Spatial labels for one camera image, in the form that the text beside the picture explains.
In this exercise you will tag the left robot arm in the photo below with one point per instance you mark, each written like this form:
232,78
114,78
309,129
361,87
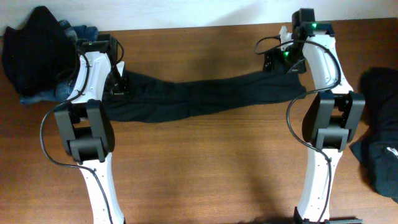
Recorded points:
86,132

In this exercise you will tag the black folded garment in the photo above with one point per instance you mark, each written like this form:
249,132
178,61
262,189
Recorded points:
38,56

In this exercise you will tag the folded blue jeans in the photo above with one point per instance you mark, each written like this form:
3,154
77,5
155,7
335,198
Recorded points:
62,91

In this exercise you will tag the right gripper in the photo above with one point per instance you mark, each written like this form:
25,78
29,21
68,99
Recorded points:
275,61

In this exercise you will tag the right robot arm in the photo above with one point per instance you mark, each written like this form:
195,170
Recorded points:
333,117

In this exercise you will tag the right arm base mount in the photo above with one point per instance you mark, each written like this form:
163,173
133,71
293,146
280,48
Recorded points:
340,221

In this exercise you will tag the dark clothes pile right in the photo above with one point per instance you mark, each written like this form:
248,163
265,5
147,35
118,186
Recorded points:
376,150

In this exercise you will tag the black pants red waistband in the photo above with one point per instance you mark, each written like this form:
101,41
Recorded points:
150,100

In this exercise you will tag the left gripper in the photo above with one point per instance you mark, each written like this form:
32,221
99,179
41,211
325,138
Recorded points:
122,90

